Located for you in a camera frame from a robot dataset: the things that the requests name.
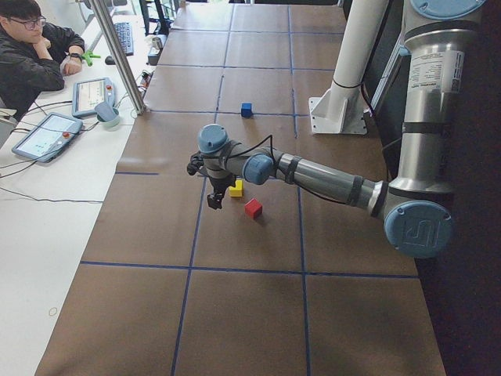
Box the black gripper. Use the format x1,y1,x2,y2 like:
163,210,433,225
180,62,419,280
207,173,235,210

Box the yellow cube block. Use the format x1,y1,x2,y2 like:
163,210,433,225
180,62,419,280
229,179,243,197

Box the red cube block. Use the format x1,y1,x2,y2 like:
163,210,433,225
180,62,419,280
244,198,263,219

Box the blue cube block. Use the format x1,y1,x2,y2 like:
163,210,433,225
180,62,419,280
240,103,253,118

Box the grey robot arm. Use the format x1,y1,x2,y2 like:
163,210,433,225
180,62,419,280
187,1,483,259

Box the black electronics box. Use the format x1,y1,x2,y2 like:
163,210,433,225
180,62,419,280
148,34,168,66

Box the far teach pendant tablet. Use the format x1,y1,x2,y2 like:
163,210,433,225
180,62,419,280
72,77,115,118

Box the teach pendant tablet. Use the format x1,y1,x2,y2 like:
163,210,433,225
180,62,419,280
12,113,83,163
72,77,115,118

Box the metal cup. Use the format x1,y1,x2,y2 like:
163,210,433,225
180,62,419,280
151,37,163,50

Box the black computer mouse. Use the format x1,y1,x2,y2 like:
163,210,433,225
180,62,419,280
105,56,116,65

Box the near teach pendant tablet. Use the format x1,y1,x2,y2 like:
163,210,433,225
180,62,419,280
12,113,83,163

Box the green plastic tool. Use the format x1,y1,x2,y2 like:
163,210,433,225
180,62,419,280
81,50,101,67

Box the black keyboard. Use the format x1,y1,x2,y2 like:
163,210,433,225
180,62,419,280
114,22,134,56

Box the person in black jacket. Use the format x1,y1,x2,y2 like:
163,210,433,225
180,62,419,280
1,1,85,121

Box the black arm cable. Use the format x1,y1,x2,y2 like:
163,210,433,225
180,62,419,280
218,135,404,204

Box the white camera pole with base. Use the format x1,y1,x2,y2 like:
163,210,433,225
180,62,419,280
308,0,389,135

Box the aluminium frame post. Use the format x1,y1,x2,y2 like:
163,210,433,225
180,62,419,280
89,0,146,115

